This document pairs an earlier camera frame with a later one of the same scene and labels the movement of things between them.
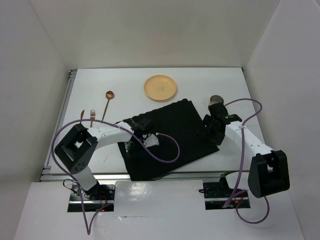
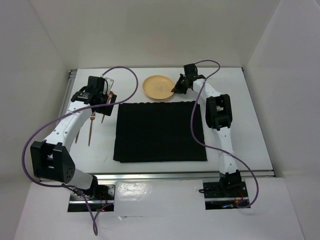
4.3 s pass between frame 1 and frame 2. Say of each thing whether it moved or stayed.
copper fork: stayed
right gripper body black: moved
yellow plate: stayed
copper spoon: stayed
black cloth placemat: moved
